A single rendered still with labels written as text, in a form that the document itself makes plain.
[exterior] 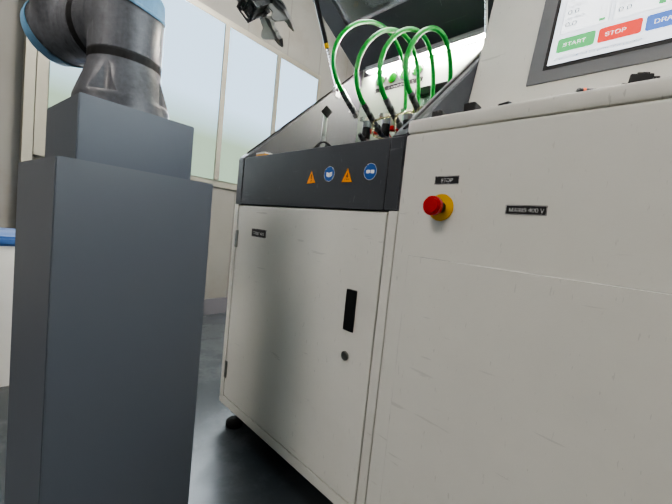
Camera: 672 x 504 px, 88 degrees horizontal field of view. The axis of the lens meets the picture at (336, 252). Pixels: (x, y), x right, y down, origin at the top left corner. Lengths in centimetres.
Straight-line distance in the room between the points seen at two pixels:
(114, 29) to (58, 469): 69
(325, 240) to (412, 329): 32
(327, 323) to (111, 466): 50
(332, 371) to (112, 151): 65
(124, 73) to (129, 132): 10
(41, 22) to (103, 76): 19
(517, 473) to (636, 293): 33
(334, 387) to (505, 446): 40
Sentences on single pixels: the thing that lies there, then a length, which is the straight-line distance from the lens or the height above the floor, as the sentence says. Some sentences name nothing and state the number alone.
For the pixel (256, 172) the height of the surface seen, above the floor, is 90.
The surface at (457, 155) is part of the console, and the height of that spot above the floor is 90.
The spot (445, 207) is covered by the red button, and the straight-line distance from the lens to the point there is 70.
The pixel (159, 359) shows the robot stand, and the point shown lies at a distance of 72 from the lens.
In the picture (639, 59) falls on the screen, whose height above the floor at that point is 112.
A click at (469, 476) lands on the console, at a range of 77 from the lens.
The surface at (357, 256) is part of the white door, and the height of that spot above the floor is 68.
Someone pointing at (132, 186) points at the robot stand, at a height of 77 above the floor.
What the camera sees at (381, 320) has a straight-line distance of 79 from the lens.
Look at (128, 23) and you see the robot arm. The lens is 77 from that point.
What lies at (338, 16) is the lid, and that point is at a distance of 168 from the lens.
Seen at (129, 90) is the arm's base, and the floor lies 93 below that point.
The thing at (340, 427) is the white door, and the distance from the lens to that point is 94.
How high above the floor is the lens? 74
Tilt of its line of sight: 4 degrees down
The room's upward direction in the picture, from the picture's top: 6 degrees clockwise
